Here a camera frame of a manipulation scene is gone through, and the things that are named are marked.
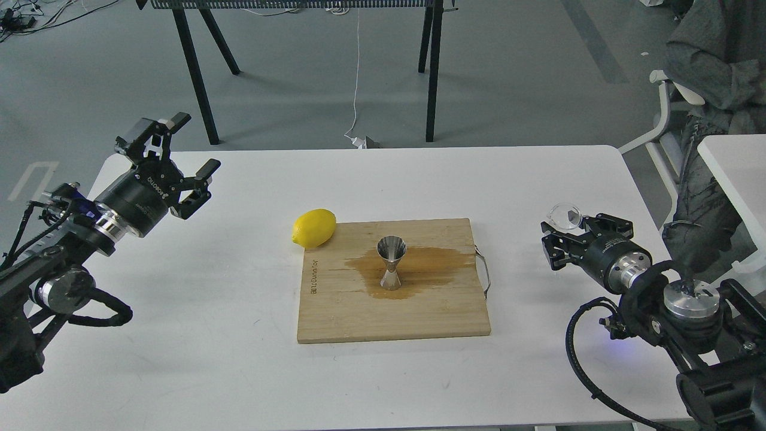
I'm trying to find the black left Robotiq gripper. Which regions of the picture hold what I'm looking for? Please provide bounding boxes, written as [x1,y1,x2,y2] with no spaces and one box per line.
[96,112,221,238]

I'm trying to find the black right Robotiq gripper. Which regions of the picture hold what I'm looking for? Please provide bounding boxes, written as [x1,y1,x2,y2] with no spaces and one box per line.
[541,213,653,295]

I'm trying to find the clear plastic measuring cup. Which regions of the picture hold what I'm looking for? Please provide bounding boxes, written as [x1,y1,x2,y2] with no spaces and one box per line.
[546,202,585,233]

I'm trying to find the steel double jigger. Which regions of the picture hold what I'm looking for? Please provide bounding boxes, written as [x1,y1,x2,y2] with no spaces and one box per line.
[376,235,407,291]

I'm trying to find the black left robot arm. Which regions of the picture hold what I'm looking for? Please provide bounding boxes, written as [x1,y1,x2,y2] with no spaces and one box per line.
[1,113,221,393]

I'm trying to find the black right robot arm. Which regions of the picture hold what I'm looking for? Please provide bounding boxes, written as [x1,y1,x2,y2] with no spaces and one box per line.
[541,213,765,430]

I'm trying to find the white office chair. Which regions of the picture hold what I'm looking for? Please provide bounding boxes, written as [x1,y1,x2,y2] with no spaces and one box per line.
[618,68,766,282]

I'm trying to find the wooden cutting board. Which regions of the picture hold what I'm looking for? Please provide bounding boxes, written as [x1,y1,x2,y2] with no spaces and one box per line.
[296,218,491,344]

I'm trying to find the yellow lemon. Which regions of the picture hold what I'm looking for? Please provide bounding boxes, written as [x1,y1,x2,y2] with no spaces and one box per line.
[291,208,337,249]

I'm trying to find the person in grey clothes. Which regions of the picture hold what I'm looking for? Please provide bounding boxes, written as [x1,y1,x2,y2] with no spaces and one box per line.
[662,1,765,275]

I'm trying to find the black metal trestle table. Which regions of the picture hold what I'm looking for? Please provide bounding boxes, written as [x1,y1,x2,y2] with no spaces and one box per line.
[136,1,462,145]

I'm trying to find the white cable with plug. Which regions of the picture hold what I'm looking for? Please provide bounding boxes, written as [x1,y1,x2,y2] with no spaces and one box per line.
[344,7,381,149]

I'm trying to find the black cables on floor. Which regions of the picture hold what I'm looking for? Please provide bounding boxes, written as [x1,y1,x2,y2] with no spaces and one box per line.
[0,0,120,43]

